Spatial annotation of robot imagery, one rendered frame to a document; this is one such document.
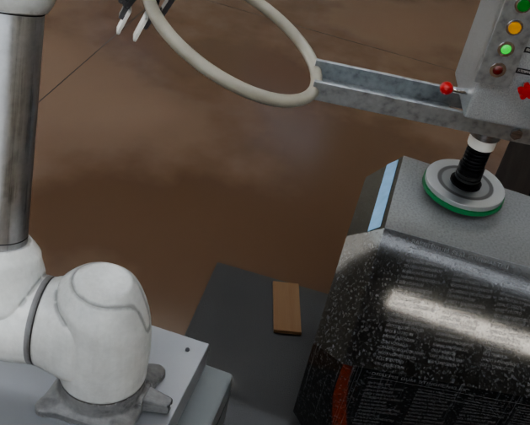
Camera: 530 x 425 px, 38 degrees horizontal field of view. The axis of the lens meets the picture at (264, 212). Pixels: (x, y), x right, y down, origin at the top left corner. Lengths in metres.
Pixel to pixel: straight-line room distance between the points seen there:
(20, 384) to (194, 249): 1.66
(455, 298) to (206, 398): 0.71
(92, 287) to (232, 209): 2.05
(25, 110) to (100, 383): 0.46
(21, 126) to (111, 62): 3.00
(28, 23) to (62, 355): 0.52
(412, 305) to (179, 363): 0.67
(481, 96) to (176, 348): 0.89
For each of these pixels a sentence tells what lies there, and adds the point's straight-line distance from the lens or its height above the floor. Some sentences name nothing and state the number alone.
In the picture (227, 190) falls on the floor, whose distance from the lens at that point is 3.36.
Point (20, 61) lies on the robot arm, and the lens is 1.20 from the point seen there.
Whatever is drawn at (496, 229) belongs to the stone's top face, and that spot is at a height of 0.87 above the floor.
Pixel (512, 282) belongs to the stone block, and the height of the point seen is 0.83.
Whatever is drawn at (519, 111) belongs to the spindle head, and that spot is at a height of 1.21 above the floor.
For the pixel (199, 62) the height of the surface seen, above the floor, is 1.25.
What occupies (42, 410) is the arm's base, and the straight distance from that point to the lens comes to 1.42.
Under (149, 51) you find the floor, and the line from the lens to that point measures 4.36.
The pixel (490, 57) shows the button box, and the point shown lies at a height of 1.34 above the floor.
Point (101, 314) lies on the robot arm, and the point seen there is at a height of 1.12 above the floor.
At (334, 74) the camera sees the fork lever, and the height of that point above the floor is 1.13.
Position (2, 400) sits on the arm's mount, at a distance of 1.46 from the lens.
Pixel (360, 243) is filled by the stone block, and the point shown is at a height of 0.80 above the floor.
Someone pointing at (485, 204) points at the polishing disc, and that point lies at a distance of 2.04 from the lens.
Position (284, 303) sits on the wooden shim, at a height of 0.03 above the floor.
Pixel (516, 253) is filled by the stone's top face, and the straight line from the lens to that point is 2.02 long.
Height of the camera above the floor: 2.03
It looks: 38 degrees down
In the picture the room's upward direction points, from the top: 12 degrees clockwise
